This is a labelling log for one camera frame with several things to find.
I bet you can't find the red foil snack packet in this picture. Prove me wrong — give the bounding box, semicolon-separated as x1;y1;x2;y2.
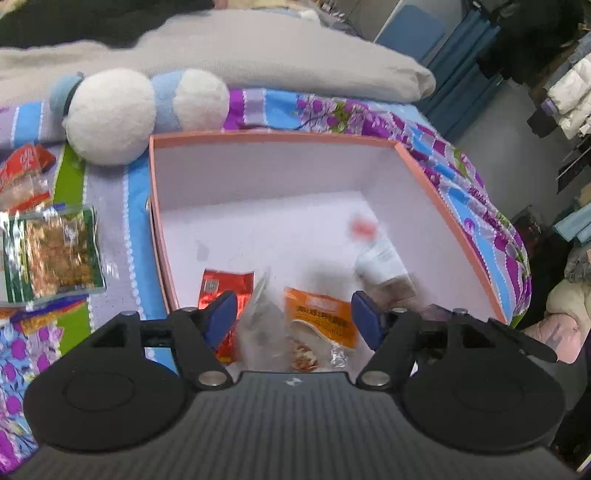
198;270;254;365

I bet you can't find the white shrimp snack packet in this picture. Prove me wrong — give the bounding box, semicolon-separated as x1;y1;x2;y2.
349;216;421;311

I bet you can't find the silver grey snack packet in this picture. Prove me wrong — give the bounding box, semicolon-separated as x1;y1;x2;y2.
236;270;290;372

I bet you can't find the orange snack packet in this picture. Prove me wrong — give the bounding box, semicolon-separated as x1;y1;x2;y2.
284;288;356;373

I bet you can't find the green white snack packet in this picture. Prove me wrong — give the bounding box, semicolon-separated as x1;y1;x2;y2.
1;205;106;308

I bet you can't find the red top clear snack bag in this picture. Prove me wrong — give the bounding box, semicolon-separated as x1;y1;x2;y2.
1;144;56;214

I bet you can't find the blue white snack packet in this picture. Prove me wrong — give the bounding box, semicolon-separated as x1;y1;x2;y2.
1;296;87;335

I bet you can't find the pink cardboard box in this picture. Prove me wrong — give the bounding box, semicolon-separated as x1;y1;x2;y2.
149;131;510;321

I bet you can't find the floral purple bedsheet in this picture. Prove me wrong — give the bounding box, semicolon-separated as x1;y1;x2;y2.
1;88;531;473

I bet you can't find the blue curtain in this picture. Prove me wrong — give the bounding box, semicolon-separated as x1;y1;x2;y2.
416;8;503;142

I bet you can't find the white blue plush toy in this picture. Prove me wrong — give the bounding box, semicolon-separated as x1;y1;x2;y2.
50;68;230;167

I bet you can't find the blue panel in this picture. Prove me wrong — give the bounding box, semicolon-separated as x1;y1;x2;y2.
375;5;446;63

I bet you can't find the black clothing pile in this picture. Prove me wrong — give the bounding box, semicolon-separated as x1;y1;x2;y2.
1;0;214;49

